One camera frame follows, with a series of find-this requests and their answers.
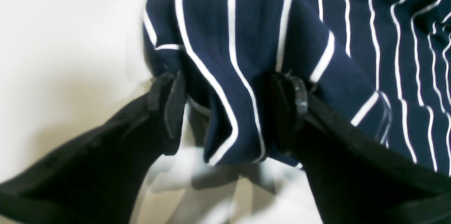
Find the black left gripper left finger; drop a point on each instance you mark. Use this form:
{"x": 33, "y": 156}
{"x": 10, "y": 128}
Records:
{"x": 95, "y": 178}

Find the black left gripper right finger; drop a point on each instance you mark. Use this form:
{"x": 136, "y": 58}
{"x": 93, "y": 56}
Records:
{"x": 354, "y": 179}

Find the navy white-striped t-shirt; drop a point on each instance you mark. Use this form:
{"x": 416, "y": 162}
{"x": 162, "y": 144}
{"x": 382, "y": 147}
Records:
{"x": 384, "y": 65}

